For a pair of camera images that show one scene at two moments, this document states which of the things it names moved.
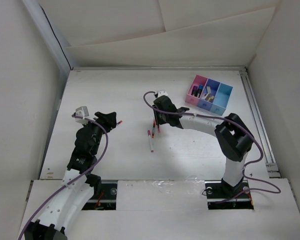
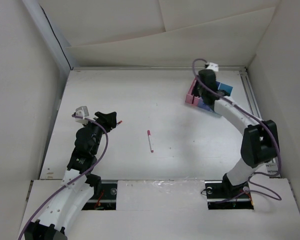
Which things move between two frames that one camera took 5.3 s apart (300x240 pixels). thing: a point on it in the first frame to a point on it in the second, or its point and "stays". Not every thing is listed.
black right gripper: (158, 120) to (195, 92)
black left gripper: (109, 117) stays
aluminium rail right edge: (259, 123) stays
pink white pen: (149, 133) stays
